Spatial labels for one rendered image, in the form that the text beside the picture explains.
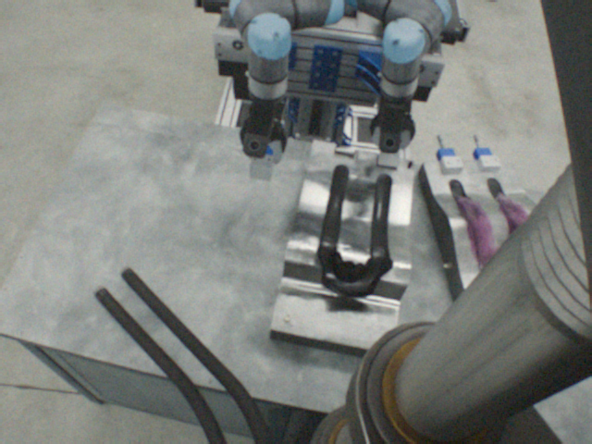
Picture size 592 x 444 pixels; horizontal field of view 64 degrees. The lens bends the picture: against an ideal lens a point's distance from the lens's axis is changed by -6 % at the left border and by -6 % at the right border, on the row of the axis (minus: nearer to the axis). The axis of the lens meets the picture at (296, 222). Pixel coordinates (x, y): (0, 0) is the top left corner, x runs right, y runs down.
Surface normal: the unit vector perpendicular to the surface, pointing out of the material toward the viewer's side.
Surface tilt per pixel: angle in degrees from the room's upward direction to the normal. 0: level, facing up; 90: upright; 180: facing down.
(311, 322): 0
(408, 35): 11
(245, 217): 0
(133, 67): 0
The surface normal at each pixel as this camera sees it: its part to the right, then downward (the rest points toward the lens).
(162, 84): 0.07, -0.54
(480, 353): -0.86, 0.39
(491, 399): -0.46, 0.73
